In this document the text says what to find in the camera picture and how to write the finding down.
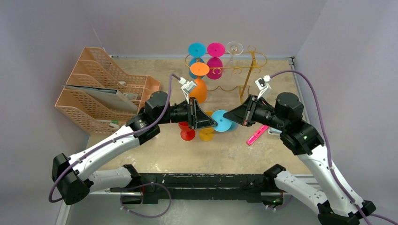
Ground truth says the magenta wine glass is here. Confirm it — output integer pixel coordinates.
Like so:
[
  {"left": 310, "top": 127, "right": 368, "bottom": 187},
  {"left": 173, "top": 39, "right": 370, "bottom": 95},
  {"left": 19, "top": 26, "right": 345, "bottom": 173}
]
[{"left": 207, "top": 42, "right": 225, "bottom": 80}]

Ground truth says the clear wine glass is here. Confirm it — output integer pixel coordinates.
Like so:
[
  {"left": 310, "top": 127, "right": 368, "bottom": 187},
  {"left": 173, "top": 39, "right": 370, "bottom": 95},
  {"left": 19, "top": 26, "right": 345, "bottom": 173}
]
[{"left": 225, "top": 41, "right": 244, "bottom": 65}]

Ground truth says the yellow wine glass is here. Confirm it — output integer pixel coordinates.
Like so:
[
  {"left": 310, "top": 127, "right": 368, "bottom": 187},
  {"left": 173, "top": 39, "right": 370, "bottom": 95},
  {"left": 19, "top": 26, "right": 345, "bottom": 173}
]
[{"left": 199, "top": 127, "right": 214, "bottom": 142}]

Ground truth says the grey folder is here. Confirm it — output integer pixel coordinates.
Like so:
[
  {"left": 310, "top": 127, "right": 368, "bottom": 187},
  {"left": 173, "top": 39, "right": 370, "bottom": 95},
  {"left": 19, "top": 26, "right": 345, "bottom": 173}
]
[{"left": 64, "top": 84, "right": 138, "bottom": 113}]

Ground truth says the pink highlighter marker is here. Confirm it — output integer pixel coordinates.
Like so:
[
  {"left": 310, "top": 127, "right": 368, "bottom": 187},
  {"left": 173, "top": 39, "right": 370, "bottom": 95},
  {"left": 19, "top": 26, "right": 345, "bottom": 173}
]
[{"left": 246, "top": 125, "right": 269, "bottom": 146}]

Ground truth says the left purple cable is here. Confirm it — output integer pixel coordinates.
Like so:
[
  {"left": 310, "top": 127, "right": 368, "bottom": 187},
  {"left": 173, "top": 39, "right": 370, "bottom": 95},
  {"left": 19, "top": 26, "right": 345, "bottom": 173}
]
[{"left": 48, "top": 73, "right": 190, "bottom": 218}]

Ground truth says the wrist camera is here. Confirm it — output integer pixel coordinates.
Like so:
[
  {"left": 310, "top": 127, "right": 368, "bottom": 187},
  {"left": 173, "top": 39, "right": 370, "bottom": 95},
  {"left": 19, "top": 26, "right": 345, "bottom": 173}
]
[
  {"left": 179, "top": 77, "right": 197, "bottom": 103},
  {"left": 255, "top": 75, "right": 271, "bottom": 99}
]

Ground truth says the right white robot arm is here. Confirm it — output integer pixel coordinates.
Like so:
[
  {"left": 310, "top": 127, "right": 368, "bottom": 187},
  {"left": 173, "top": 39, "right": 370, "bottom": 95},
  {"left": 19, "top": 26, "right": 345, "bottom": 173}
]
[{"left": 224, "top": 92, "right": 376, "bottom": 225}]

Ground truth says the orange wine glass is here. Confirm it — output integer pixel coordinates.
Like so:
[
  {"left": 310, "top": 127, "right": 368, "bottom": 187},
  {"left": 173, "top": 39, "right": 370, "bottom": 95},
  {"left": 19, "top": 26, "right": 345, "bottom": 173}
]
[{"left": 189, "top": 62, "right": 210, "bottom": 103}]

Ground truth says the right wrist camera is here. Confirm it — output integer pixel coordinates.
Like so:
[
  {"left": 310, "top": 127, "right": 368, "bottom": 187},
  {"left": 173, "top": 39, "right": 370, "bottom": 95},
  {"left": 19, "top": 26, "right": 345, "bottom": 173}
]
[{"left": 255, "top": 75, "right": 271, "bottom": 99}]

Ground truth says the gold wire glass rack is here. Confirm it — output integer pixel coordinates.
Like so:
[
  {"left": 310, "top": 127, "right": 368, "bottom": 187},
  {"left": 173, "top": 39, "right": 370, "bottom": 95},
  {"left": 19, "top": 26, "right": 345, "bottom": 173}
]
[{"left": 184, "top": 45, "right": 268, "bottom": 103}]

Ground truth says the peach plastic file organizer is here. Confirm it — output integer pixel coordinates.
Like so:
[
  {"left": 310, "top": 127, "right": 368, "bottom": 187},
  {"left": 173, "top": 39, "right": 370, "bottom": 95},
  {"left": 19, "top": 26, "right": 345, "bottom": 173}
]
[{"left": 55, "top": 47, "right": 160, "bottom": 134}]

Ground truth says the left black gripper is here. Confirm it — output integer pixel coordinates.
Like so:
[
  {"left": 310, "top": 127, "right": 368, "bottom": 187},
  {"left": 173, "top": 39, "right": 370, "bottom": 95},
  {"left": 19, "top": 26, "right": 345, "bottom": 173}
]
[{"left": 156, "top": 97, "right": 217, "bottom": 129}]

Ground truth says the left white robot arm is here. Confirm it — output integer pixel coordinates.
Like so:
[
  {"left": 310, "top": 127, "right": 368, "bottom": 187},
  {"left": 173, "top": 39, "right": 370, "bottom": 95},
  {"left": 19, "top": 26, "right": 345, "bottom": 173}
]
[{"left": 48, "top": 91, "right": 217, "bottom": 205}]

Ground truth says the red wine glass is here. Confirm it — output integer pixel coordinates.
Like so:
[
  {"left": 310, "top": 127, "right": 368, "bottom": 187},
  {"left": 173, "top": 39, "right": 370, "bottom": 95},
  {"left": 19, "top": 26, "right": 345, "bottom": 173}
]
[{"left": 178, "top": 122, "right": 196, "bottom": 141}]

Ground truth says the light blue stapler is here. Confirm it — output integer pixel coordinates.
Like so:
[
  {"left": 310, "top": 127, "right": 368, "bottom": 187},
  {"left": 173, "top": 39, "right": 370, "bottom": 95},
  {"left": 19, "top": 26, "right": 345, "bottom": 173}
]
[{"left": 267, "top": 127, "right": 282, "bottom": 136}]

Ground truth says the blue wine glass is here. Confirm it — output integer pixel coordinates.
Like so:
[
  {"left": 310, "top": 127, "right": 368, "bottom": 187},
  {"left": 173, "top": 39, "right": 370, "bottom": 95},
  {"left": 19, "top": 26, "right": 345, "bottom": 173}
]
[
  {"left": 211, "top": 110, "right": 238, "bottom": 133},
  {"left": 188, "top": 42, "right": 210, "bottom": 79}
]

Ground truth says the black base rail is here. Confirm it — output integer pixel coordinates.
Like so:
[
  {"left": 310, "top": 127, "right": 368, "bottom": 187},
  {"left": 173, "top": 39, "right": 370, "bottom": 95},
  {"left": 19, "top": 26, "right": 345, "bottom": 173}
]
[{"left": 110, "top": 173, "right": 289, "bottom": 207}]

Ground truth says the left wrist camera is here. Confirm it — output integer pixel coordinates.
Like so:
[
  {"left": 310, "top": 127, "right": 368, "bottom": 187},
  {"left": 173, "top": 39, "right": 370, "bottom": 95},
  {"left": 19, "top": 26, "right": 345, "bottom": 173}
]
[{"left": 179, "top": 77, "right": 197, "bottom": 103}]

